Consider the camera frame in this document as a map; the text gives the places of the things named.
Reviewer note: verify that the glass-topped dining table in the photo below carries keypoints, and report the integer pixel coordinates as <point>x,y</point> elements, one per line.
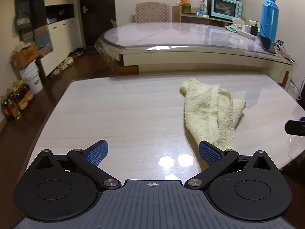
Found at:
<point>181,33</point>

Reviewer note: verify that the black charger plug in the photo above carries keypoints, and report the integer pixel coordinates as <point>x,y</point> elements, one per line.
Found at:
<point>254,30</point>

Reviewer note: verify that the cluster of cooking oil bottles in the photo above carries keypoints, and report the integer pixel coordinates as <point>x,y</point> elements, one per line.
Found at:
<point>17,100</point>

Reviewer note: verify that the white adapter plug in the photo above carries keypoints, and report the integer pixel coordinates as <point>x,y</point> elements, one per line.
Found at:
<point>246,28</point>

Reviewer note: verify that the wooden side shelf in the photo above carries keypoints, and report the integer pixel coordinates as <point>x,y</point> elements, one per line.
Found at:
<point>176,13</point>

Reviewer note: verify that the green cloth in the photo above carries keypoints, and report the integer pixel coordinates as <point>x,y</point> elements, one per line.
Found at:
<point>232,28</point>

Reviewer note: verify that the cream fluffy towel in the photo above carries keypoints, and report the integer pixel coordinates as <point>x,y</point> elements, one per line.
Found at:
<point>202,105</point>

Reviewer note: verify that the cream cabinet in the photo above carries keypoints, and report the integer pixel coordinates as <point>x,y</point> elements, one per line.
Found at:
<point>59,40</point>

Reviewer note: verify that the dark wooden door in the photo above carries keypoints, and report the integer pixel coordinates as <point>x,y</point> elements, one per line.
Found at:
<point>97,12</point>

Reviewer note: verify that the row of shoes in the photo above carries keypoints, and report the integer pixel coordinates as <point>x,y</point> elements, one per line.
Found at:
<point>66,62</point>

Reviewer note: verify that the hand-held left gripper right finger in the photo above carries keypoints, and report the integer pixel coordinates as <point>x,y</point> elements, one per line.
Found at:
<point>209,155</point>

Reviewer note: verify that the cardboard box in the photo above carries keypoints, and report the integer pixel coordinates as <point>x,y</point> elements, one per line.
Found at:
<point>25,56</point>

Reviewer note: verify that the white power strip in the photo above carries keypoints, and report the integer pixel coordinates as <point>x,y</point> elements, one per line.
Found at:
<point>247,35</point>

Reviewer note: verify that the hanging grey bag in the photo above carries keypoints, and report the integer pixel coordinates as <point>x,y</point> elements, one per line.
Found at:
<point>23,19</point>

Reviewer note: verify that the white plastic bucket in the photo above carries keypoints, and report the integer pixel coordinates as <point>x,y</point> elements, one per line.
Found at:
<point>32,78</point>

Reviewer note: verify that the blue thermos flask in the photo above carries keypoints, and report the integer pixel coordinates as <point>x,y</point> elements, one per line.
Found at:
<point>268,19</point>

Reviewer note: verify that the teal toaster oven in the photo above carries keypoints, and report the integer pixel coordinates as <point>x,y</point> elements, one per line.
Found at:
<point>225,7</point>

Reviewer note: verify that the dark phone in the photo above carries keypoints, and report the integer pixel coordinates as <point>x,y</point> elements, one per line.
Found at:
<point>266,43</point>

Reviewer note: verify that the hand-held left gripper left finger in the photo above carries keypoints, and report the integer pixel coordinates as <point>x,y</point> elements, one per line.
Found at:
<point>97,153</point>

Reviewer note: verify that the quilted pink chair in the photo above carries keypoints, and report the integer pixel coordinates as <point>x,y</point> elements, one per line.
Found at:
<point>152,12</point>

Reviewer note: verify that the green jar with orange lid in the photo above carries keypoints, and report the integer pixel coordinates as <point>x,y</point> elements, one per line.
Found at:
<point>185,7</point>

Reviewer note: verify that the red and white carton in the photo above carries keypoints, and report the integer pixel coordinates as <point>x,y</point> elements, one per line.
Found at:
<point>204,6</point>

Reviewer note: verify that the colourful plastic bags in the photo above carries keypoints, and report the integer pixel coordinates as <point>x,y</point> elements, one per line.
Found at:
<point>44,49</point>

